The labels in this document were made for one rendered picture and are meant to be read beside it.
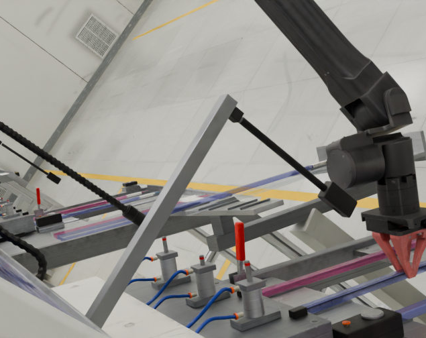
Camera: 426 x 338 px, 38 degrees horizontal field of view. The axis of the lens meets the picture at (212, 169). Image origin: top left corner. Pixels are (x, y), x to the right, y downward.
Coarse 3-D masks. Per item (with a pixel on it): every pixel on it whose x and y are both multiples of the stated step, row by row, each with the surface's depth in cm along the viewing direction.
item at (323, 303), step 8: (424, 264) 92; (392, 272) 91; (400, 272) 90; (376, 280) 88; (384, 280) 88; (392, 280) 89; (400, 280) 90; (352, 288) 86; (360, 288) 86; (368, 288) 87; (376, 288) 88; (328, 296) 85; (336, 296) 84; (344, 296) 85; (352, 296) 86; (304, 304) 83; (312, 304) 83; (320, 304) 83; (328, 304) 84; (312, 312) 82
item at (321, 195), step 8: (328, 184) 69; (336, 184) 69; (320, 192) 69; (328, 192) 68; (336, 192) 69; (344, 192) 69; (328, 200) 68; (336, 200) 69; (344, 200) 69; (352, 200) 70; (336, 208) 69; (344, 208) 69; (352, 208) 70; (344, 216) 70
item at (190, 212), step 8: (320, 168) 139; (296, 176) 135; (304, 176) 137; (272, 184) 132; (280, 184) 133; (248, 192) 129; (256, 192) 130; (224, 200) 125; (232, 200) 126; (200, 208) 122; (208, 208) 123
